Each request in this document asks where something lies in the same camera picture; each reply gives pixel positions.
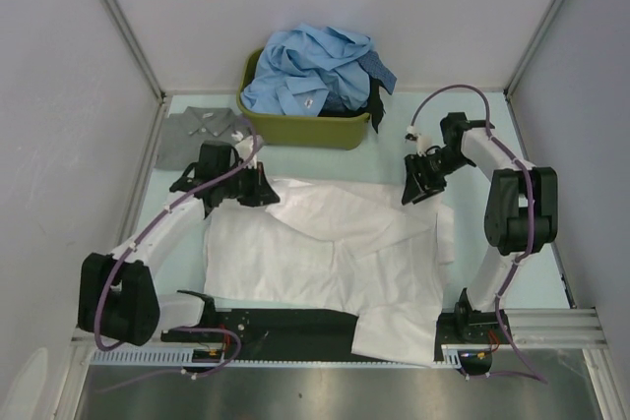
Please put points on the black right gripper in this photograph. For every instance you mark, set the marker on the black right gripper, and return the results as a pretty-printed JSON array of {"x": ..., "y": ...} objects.
[{"x": 418, "y": 188}]

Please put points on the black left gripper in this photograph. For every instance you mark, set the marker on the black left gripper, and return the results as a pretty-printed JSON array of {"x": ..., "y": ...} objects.
[{"x": 261, "y": 192}]

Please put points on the white long sleeve shirt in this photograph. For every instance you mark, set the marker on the white long sleeve shirt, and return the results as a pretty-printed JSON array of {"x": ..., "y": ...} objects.
[{"x": 349, "y": 247}]

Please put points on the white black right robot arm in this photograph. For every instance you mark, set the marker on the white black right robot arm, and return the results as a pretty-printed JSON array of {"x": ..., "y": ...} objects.
[{"x": 520, "y": 218}]

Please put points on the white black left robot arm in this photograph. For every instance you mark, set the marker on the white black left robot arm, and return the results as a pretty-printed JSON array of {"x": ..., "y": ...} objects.
[{"x": 118, "y": 300}]

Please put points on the light blue long sleeve shirt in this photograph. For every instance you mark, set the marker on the light blue long sleeve shirt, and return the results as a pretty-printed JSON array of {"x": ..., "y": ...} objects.
[{"x": 298, "y": 69}]

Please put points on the black garment in basket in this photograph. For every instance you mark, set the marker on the black garment in basket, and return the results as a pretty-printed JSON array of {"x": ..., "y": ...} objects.
[{"x": 374, "y": 105}]

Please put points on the folded grey polo shirt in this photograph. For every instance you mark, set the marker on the folded grey polo shirt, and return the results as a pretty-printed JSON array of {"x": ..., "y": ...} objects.
[{"x": 183, "y": 134}]

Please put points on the olive green plastic basket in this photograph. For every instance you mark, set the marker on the olive green plastic basket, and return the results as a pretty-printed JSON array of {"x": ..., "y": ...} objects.
[{"x": 344, "y": 133}]

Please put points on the dark blue patterned shirt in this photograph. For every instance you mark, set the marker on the dark blue patterned shirt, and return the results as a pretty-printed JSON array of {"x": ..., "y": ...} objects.
[{"x": 378, "y": 71}]

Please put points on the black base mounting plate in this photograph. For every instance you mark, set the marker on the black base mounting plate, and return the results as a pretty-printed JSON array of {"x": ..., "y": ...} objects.
[{"x": 397, "y": 338}]

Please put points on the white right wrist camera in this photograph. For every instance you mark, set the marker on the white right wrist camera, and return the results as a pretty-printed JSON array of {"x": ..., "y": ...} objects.
[{"x": 421, "y": 142}]

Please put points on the white slotted cable duct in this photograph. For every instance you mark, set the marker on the white slotted cable duct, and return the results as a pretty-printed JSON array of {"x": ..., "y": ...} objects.
[{"x": 177, "y": 357}]

